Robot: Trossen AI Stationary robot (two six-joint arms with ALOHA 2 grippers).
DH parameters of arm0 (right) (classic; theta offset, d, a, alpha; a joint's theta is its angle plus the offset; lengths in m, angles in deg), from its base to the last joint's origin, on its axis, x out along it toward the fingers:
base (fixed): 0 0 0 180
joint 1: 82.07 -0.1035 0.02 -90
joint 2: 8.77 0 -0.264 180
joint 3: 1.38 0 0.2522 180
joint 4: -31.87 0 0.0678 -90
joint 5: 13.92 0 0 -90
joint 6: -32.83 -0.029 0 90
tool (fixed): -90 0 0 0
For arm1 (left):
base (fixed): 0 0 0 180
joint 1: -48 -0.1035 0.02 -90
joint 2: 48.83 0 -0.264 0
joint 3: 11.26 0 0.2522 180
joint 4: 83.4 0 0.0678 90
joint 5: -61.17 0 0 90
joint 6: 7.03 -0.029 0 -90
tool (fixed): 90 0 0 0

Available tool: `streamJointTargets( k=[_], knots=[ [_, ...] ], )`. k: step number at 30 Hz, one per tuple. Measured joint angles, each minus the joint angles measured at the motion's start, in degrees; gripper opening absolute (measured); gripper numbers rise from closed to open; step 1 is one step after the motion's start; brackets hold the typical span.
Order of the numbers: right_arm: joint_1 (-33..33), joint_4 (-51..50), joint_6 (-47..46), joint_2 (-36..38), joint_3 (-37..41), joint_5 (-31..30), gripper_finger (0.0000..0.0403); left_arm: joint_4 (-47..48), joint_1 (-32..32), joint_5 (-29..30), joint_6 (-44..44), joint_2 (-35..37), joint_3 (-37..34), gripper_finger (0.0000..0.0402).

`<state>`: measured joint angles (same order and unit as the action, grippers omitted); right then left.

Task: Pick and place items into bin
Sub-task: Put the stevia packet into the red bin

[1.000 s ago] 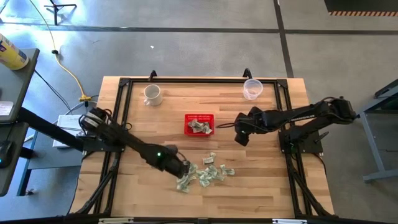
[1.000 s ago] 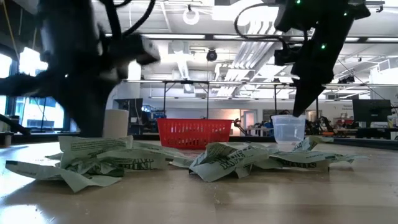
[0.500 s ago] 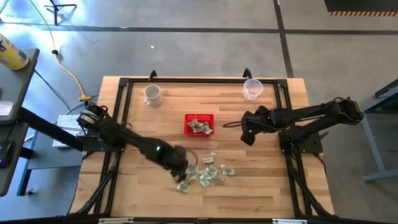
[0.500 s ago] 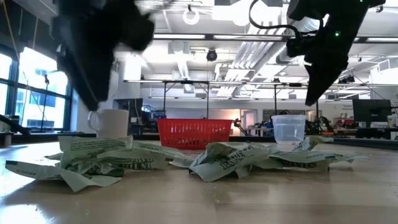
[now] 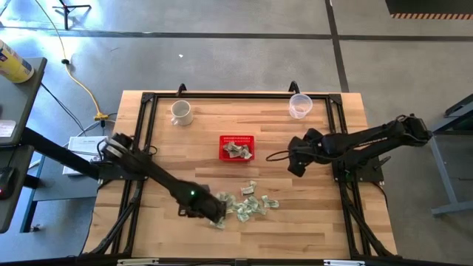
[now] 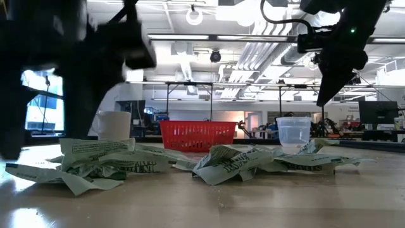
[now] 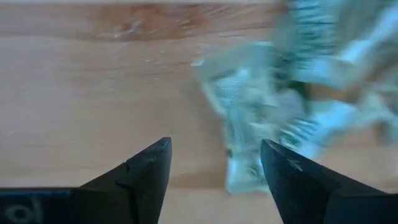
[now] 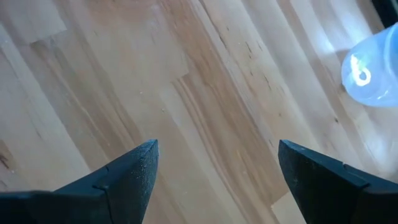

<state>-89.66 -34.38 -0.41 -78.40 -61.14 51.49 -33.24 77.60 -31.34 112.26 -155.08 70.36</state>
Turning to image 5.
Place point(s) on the grey side desk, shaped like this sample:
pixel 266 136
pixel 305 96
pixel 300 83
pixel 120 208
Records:
pixel 22 99

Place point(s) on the black computer mouse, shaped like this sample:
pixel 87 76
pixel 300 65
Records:
pixel 6 183

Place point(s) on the grey metal table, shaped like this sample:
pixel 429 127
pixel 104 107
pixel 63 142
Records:
pixel 443 173

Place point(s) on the silver bracket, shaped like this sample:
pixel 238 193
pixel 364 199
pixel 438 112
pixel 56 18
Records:
pixel 136 262
pixel 343 263

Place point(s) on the black desk support beam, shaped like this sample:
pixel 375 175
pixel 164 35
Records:
pixel 55 149

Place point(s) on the yellow cylindrical canister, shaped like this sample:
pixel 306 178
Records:
pixel 13 66

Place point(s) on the white ceramic mug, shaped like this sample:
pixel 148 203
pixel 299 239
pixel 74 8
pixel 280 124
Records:
pixel 182 112

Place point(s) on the black aluminium table frame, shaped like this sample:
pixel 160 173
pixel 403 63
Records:
pixel 240 95

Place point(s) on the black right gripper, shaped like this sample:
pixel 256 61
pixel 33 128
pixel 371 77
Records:
pixel 305 149

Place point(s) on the grey desk base plate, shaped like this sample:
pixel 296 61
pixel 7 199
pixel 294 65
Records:
pixel 66 188

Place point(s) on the clear plastic cup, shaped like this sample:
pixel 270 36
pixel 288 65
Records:
pixel 300 106

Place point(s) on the red plastic basket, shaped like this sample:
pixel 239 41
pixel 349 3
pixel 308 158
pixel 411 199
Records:
pixel 236 138

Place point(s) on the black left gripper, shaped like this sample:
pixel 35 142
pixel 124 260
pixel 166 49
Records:
pixel 207 208

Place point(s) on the black tripod stand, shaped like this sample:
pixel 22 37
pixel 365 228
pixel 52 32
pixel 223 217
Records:
pixel 65 11

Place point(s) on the black mat with hazard stripe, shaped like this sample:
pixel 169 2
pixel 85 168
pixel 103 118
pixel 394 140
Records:
pixel 425 6

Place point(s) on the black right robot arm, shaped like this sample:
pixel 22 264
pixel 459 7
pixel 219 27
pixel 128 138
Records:
pixel 369 138

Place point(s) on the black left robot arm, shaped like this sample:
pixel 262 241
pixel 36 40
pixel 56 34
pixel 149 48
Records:
pixel 155 171

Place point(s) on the white booklet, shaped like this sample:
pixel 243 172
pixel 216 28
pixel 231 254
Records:
pixel 83 146

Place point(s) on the white paper sheet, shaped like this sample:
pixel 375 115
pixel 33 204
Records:
pixel 6 128

